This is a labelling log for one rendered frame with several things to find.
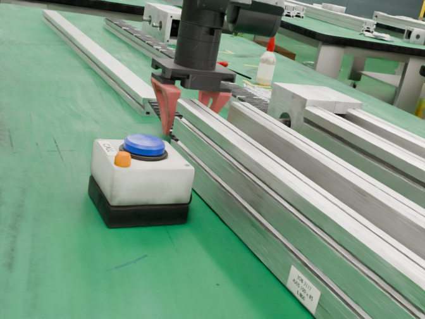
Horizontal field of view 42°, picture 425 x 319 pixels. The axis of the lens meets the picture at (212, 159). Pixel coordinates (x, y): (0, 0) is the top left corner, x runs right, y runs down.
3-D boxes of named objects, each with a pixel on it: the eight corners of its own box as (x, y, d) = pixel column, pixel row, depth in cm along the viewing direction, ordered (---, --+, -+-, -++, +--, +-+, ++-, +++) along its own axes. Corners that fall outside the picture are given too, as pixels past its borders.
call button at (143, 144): (117, 150, 54) (119, 131, 53) (155, 151, 56) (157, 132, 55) (128, 166, 51) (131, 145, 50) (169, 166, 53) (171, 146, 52)
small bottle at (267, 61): (259, 85, 128) (270, 35, 124) (252, 81, 131) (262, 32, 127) (273, 87, 129) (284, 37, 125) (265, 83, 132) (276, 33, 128)
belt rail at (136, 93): (41, 19, 166) (42, 9, 165) (55, 21, 168) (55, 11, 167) (140, 116, 87) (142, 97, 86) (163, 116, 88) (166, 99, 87)
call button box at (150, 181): (86, 192, 57) (93, 135, 55) (173, 190, 61) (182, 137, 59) (107, 229, 50) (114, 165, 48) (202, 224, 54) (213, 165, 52)
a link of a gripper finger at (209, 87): (223, 143, 76) (236, 78, 73) (176, 143, 73) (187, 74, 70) (203, 128, 82) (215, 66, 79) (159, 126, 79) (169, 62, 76)
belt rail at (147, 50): (102, 26, 175) (104, 17, 174) (115, 28, 177) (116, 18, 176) (243, 120, 95) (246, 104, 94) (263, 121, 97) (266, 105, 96)
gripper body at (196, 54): (235, 87, 74) (246, 32, 72) (165, 81, 69) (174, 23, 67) (215, 75, 79) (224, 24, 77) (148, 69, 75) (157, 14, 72)
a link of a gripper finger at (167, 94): (207, 143, 75) (219, 77, 72) (159, 142, 72) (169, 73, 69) (188, 127, 81) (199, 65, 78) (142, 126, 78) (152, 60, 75)
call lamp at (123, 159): (112, 161, 50) (113, 148, 49) (128, 161, 50) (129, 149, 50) (116, 167, 48) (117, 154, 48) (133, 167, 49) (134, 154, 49)
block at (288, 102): (246, 141, 84) (259, 80, 81) (312, 143, 89) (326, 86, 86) (277, 163, 76) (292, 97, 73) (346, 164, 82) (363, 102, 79)
